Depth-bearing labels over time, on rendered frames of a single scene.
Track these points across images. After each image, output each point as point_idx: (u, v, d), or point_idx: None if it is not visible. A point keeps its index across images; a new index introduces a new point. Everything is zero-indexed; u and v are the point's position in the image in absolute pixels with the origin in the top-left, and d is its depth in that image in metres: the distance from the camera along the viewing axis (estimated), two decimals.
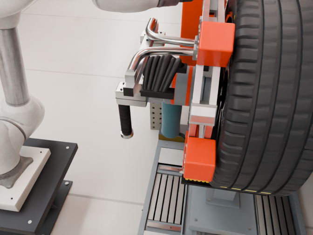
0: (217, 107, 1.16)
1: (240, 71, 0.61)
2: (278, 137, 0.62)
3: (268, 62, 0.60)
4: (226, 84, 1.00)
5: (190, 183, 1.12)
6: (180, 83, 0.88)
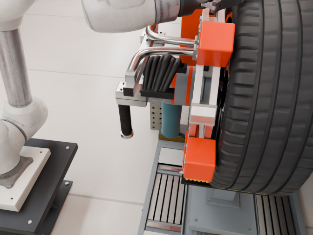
0: (218, 98, 1.17)
1: (237, 95, 0.62)
2: (272, 156, 0.65)
3: (265, 87, 0.60)
4: (226, 81, 0.99)
5: (190, 183, 1.12)
6: (180, 83, 0.88)
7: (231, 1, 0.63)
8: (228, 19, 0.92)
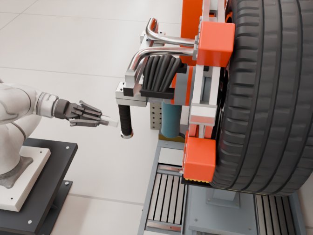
0: (218, 98, 1.17)
1: (237, 95, 0.62)
2: (272, 156, 0.65)
3: (265, 87, 0.60)
4: (226, 81, 0.99)
5: (190, 183, 1.12)
6: (180, 83, 0.88)
7: (91, 108, 1.07)
8: (228, 19, 0.92)
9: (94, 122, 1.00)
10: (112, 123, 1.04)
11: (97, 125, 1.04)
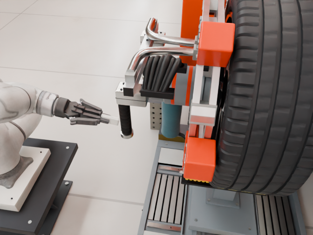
0: (218, 98, 1.17)
1: (237, 95, 0.62)
2: (272, 156, 0.65)
3: (265, 87, 0.60)
4: (226, 81, 0.99)
5: (190, 183, 1.12)
6: (180, 83, 0.88)
7: (92, 107, 1.06)
8: (228, 19, 0.92)
9: (94, 120, 1.00)
10: (112, 121, 1.03)
11: (98, 123, 1.03)
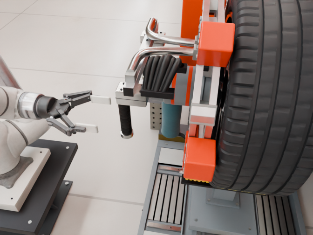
0: (218, 98, 1.17)
1: (237, 95, 0.62)
2: (272, 156, 0.65)
3: (265, 87, 0.60)
4: (226, 81, 0.99)
5: (190, 183, 1.12)
6: (180, 83, 0.88)
7: (59, 128, 0.83)
8: (228, 19, 0.92)
9: None
10: (104, 100, 0.93)
11: (89, 91, 0.93)
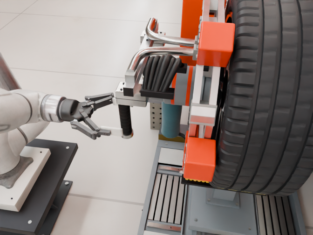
0: (218, 98, 1.17)
1: (237, 95, 0.62)
2: (272, 156, 0.65)
3: (265, 87, 0.60)
4: (226, 81, 0.99)
5: (190, 183, 1.12)
6: (180, 83, 0.88)
7: (84, 131, 0.82)
8: (228, 19, 0.92)
9: None
10: None
11: (111, 94, 0.92)
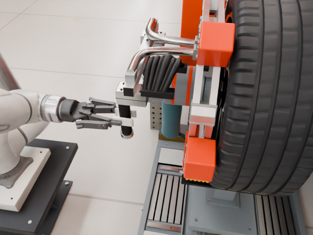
0: (218, 98, 1.17)
1: (237, 95, 0.62)
2: (272, 156, 0.65)
3: (265, 87, 0.60)
4: (226, 81, 0.99)
5: (190, 183, 1.12)
6: (180, 83, 0.88)
7: (93, 126, 0.84)
8: (228, 19, 0.92)
9: None
10: None
11: (114, 104, 0.88)
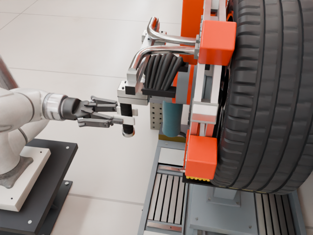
0: (219, 97, 1.17)
1: (238, 93, 0.62)
2: (273, 154, 0.66)
3: (267, 86, 0.61)
4: (227, 80, 0.99)
5: (191, 181, 1.12)
6: (181, 81, 0.89)
7: (95, 124, 0.84)
8: (229, 18, 0.93)
9: None
10: None
11: (116, 102, 0.89)
